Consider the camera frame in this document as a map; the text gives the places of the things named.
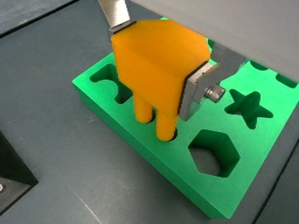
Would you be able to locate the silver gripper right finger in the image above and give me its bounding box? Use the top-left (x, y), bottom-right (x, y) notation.
top-left (179, 43), bottom-right (248, 121)

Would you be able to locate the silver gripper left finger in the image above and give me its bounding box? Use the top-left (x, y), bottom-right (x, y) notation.
top-left (97, 0), bottom-right (136, 35)

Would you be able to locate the orange three prong block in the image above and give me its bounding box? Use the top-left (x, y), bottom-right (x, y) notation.
top-left (112, 19), bottom-right (211, 141)

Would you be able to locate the green shape sorter board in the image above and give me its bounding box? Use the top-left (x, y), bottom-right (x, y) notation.
top-left (72, 52), bottom-right (299, 219)

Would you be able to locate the black curved block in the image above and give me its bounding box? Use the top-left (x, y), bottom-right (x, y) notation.
top-left (0, 131), bottom-right (39, 215)

